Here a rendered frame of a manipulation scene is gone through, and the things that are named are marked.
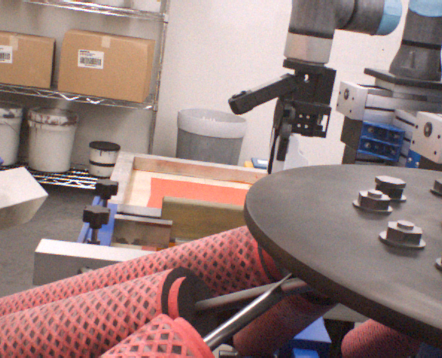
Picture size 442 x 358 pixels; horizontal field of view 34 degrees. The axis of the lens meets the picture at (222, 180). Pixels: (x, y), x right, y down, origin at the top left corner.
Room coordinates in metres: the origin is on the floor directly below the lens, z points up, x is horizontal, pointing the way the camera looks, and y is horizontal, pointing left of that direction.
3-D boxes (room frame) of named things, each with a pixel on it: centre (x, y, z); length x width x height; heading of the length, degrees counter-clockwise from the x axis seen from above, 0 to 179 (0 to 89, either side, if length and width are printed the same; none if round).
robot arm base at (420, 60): (2.12, -0.51, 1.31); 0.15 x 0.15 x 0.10
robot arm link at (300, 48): (1.19, -0.10, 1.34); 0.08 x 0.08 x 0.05
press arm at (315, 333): (0.84, -0.11, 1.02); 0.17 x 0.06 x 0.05; 6
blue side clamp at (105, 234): (1.13, 0.19, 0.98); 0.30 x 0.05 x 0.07; 6
